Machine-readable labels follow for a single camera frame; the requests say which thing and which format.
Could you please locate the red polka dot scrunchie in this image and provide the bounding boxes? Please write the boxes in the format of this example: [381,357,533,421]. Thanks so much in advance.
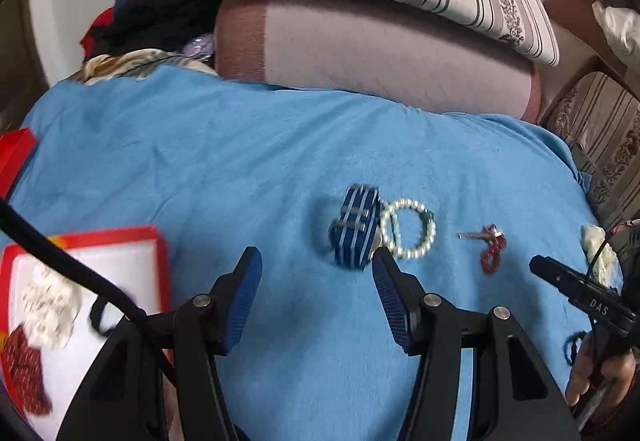
[1,325,52,416]

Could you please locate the person's right hand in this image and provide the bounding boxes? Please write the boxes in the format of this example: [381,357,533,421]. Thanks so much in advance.
[565,334,636,415]

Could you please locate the cream lace scrunchie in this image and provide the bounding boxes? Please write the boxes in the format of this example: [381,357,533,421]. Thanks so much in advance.
[580,224,623,293]

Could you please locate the blue striped hair clip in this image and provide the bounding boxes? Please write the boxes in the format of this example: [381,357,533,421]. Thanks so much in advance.
[329,184,382,270]

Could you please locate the red plaid scrunchie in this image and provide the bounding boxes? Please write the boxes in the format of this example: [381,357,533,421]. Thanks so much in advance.
[611,218,640,235]

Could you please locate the red bead hair pin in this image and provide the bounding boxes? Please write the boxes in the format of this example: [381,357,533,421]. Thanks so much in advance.
[456,224,508,274]

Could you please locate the blue blanket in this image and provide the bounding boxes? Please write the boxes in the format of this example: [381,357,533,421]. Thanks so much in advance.
[10,66,593,440]

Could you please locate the red-rimmed white tray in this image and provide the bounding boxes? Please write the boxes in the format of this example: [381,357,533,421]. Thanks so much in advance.
[1,227,171,440]

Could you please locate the white lace scrunchie in tray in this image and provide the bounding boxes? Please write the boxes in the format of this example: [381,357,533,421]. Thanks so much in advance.
[22,262,81,350]

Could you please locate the striped floral side pillow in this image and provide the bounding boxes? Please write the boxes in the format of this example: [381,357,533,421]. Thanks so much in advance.
[546,71,639,229]

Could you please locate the pink quilted pillow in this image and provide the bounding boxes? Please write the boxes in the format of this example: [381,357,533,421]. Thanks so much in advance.
[215,0,541,122]

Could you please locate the red box lid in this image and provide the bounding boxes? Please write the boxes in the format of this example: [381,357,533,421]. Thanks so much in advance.
[0,128,37,198]

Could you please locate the beige patterned cloth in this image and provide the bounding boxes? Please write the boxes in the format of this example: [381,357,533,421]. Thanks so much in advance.
[68,49,217,86]

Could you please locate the white cloth bundle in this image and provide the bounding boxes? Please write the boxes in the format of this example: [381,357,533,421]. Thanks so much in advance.
[591,1,640,74]

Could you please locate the black and red clothes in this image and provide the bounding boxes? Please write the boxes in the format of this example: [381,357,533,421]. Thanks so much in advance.
[80,0,223,60]

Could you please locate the black wavy hair tie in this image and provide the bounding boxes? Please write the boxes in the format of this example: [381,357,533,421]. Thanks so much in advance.
[564,329,590,367]

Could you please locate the white pearl bracelet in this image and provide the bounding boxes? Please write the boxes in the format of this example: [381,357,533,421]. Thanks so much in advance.
[378,198,437,261]

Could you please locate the black hair tie in tray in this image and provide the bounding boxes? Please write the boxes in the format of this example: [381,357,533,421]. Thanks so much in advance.
[88,295,126,338]

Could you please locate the black cable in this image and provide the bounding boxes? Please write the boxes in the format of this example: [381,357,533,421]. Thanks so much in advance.
[0,199,151,327]

